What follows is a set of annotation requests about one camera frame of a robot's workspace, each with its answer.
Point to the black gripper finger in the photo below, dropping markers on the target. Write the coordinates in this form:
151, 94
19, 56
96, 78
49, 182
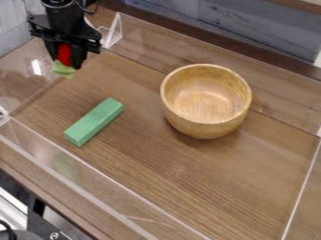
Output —
78, 55
53, 49

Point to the red plush tomato toy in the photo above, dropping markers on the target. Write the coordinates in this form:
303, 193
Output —
62, 66

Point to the light wooden bowl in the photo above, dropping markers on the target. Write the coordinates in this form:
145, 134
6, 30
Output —
207, 100

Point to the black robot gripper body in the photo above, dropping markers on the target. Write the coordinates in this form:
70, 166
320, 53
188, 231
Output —
62, 30

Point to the clear acrylic corner bracket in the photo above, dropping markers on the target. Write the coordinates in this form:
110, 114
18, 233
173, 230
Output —
104, 36

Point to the green rectangular block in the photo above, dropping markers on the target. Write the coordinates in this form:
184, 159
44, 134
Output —
94, 121

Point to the clear acrylic tray wall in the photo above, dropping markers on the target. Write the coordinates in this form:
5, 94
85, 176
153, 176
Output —
106, 210

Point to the black table leg bracket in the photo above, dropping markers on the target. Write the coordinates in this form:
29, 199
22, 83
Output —
46, 223

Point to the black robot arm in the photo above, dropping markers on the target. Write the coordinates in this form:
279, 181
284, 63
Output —
66, 8

